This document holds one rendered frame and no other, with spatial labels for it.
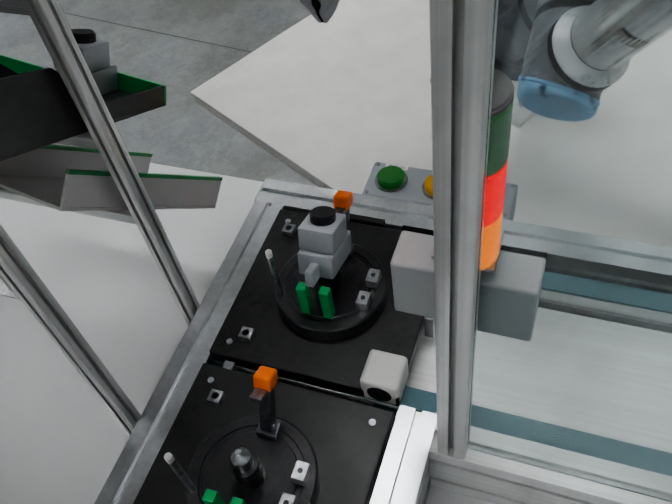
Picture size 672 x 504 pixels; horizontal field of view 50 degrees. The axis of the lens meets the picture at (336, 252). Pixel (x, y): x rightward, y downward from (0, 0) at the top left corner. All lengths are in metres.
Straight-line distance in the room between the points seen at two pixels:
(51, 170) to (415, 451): 0.55
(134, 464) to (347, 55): 0.89
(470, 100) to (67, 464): 0.76
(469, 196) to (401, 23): 1.08
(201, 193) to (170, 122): 1.83
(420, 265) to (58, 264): 0.76
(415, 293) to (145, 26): 2.86
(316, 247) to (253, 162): 1.73
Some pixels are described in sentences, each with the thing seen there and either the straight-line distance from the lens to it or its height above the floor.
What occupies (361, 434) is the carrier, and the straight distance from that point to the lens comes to 0.81.
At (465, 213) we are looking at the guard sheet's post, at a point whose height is 1.35.
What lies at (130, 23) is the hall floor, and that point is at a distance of 3.42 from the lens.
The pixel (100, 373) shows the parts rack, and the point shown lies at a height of 1.03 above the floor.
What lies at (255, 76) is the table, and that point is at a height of 0.86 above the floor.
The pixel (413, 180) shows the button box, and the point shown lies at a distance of 1.04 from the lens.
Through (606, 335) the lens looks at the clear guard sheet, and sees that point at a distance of 0.57.
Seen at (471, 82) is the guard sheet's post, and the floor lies 1.46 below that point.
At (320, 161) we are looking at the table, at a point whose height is 0.86.
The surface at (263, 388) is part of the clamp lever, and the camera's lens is 0.74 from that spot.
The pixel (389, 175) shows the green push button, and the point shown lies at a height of 0.97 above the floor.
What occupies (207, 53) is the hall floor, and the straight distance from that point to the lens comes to 3.09.
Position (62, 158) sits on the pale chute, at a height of 1.13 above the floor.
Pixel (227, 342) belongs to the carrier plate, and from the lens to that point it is 0.89.
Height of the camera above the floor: 1.70
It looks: 51 degrees down
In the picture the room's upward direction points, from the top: 11 degrees counter-clockwise
